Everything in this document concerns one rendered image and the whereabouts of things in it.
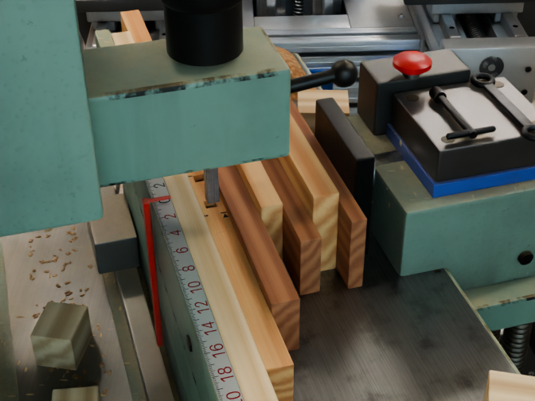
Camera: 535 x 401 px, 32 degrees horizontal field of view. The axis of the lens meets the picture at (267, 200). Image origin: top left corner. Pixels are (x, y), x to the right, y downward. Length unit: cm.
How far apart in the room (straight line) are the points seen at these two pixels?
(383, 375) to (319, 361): 4
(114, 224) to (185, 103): 26
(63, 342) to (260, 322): 21
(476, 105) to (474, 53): 60
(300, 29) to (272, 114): 83
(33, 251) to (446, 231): 40
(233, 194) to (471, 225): 18
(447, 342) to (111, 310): 31
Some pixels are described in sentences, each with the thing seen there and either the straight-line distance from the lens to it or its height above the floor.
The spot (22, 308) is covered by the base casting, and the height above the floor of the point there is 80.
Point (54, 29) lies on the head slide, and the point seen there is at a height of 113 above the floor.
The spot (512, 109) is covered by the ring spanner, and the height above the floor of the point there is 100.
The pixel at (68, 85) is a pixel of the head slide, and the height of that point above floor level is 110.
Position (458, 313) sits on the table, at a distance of 69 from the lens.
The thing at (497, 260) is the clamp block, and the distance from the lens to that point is 75.
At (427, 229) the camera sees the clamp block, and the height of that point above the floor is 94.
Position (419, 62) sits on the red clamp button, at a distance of 73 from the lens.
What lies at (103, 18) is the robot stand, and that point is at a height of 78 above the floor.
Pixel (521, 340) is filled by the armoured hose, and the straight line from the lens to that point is 90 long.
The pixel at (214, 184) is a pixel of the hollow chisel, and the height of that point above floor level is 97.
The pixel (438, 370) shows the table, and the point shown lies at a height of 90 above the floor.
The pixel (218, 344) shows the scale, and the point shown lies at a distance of 58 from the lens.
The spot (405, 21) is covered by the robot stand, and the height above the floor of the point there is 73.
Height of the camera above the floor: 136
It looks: 36 degrees down
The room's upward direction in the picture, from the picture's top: straight up
